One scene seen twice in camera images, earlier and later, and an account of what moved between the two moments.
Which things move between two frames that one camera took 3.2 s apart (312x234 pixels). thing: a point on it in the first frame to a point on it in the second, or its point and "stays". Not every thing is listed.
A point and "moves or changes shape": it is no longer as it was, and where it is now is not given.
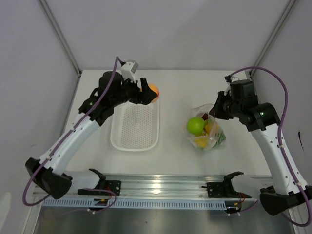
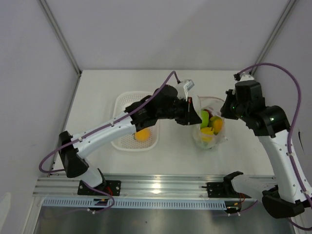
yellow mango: (209, 127) to (215, 123)
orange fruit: (155, 88) to (143, 135)
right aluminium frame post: (285, 11) stays
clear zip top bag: (203, 132) moves or changes shape
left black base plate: (113, 185) stays
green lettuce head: (222, 138) to (207, 145)
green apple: (195, 125) to (205, 118)
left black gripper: (145, 96) to (193, 118)
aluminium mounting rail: (172, 186) stays
